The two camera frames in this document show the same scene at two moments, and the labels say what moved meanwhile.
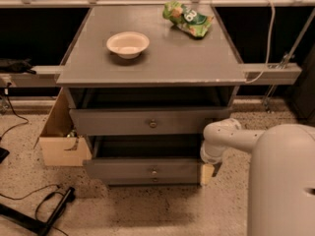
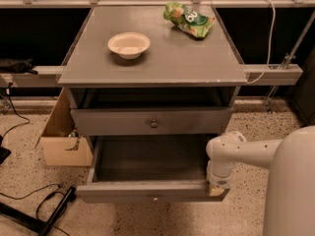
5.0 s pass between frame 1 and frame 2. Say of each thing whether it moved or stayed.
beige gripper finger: moved
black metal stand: stayed
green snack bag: stayed
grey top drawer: stayed
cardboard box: stayed
